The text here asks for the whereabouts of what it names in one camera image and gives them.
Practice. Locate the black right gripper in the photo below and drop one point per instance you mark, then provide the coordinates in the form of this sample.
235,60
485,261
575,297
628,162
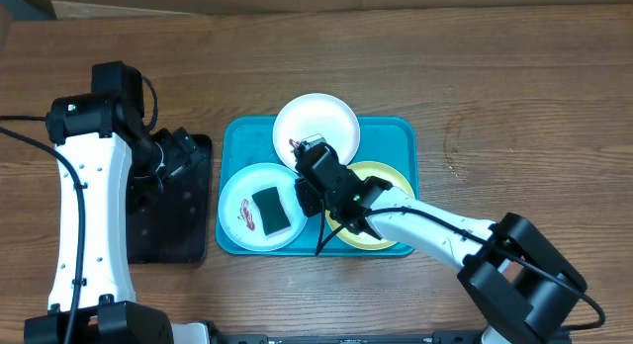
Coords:
309,189

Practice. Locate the white plate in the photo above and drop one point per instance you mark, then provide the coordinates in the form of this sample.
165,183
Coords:
314,115

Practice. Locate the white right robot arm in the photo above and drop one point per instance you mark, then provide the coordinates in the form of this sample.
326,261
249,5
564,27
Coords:
523,286

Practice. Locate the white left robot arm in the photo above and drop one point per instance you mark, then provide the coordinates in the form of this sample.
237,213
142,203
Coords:
118,174

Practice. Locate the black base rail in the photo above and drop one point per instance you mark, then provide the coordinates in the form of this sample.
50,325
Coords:
437,337

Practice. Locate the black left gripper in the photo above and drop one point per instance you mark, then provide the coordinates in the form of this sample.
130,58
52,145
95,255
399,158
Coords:
182,148

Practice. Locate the light blue plate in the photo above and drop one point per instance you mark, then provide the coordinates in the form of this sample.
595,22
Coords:
239,227

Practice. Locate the black water tray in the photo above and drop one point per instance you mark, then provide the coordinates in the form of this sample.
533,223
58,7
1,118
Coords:
167,221

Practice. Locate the blue plastic tray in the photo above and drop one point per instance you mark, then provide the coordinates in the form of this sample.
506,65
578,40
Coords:
388,140

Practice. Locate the yellow green plate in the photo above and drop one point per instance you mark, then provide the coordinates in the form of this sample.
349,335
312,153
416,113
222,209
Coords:
363,170

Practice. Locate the green and pink sponge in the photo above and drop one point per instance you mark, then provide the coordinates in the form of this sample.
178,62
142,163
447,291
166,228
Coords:
273,216

